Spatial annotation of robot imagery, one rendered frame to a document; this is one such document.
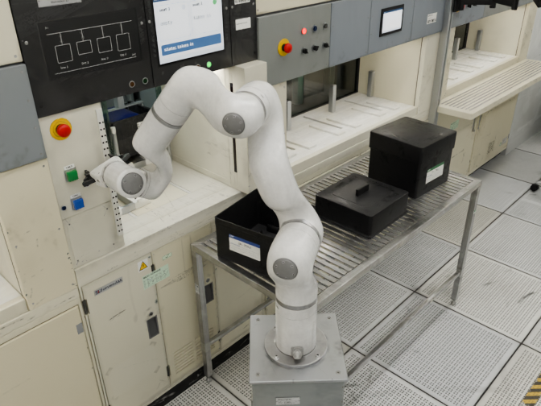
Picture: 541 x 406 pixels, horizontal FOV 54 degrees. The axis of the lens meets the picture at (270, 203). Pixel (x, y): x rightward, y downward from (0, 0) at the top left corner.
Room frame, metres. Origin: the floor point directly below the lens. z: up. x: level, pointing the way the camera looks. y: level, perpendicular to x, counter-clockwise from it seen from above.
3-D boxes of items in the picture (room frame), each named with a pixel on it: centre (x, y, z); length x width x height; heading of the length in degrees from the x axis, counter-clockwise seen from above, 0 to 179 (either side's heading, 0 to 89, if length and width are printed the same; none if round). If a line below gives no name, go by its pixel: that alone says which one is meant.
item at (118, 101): (2.30, 0.67, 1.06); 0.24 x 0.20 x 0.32; 136
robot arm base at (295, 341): (1.19, -0.07, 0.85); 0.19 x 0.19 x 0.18
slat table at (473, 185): (2.00, -0.35, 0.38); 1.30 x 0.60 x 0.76; 136
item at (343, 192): (1.96, -0.39, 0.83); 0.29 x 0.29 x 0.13; 46
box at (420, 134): (2.27, -0.66, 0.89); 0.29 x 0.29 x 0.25; 42
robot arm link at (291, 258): (1.16, -0.06, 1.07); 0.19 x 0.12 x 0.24; 163
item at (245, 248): (1.70, 0.02, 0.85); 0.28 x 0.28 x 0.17; 55
